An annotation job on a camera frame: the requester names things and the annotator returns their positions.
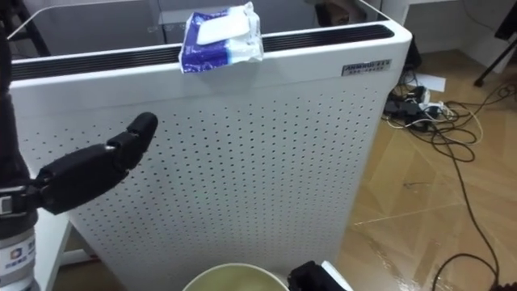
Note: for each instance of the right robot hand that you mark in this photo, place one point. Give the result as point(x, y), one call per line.
point(309, 279)

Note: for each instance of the white power strip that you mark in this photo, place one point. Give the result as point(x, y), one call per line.
point(431, 108)

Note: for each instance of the white paper sheet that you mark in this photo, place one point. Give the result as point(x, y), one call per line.
point(431, 82)

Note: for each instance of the white desk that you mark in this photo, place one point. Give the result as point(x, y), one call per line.
point(448, 24)

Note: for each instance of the white perforated metal appliance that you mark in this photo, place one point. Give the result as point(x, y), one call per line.
point(250, 169)

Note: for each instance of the black tripod leg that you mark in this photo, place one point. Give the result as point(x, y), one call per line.
point(494, 64)

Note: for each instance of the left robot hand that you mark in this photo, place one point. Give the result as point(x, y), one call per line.
point(81, 178)

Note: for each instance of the black power adapter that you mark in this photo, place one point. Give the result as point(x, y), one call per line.
point(402, 108)

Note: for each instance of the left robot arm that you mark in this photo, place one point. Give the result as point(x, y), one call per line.
point(16, 258)

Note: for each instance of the round white-rimmed bin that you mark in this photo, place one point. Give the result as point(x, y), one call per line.
point(234, 279)

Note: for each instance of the blue white wet wipes pack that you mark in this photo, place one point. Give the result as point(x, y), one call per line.
point(220, 40)

